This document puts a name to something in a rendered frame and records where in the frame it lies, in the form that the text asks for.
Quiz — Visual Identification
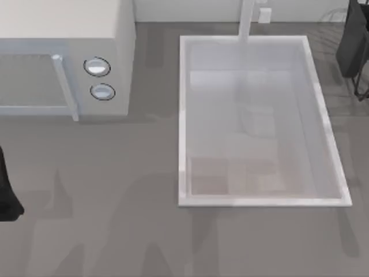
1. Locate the microwave door handle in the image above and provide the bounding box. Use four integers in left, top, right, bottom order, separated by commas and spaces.
51, 54, 80, 122

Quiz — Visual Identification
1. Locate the large microwave knob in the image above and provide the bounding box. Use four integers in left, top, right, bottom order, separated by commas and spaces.
83, 56, 111, 77

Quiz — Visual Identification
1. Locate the tall white tap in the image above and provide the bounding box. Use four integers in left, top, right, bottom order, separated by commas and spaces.
238, 0, 254, 44

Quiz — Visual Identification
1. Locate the pale microwave oven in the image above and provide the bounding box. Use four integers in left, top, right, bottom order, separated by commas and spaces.
0, 0, 137, 122

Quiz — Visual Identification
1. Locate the small microwave knob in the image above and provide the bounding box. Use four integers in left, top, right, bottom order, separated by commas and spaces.
89, 83, 116, 102

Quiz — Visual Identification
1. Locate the white wall socket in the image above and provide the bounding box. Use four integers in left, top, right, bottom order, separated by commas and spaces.
258, 8, 272, 24

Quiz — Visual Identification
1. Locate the white sink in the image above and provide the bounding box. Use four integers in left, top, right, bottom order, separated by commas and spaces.
178, 35, 353, 208

